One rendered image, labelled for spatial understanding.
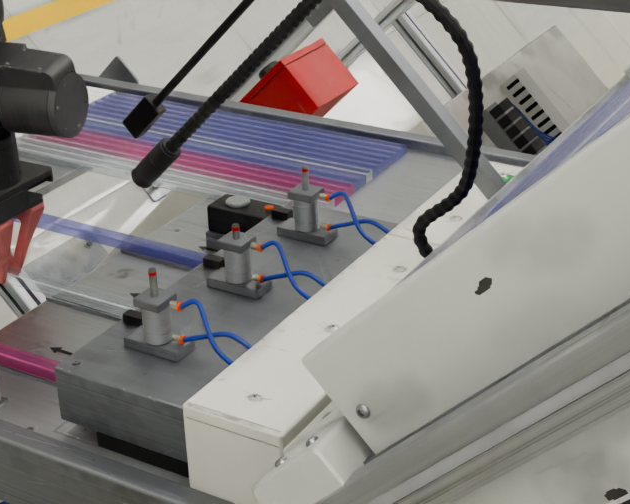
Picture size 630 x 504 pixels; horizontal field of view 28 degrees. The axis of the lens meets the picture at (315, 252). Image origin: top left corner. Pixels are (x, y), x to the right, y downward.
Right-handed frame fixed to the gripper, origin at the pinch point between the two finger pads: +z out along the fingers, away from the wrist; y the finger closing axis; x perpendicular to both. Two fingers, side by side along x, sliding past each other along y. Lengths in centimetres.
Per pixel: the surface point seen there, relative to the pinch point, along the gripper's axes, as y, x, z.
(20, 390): -14.0, -14.4, 1.5
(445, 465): -25, -57, -12
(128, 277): 5.8, -10.0, 1.3
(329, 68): 88, 15, 8
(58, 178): 21.4, 12.1, 0.8
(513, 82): 155, 11, 30
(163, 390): -15.9, -30.9, -4.2
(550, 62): 180, 12, 33
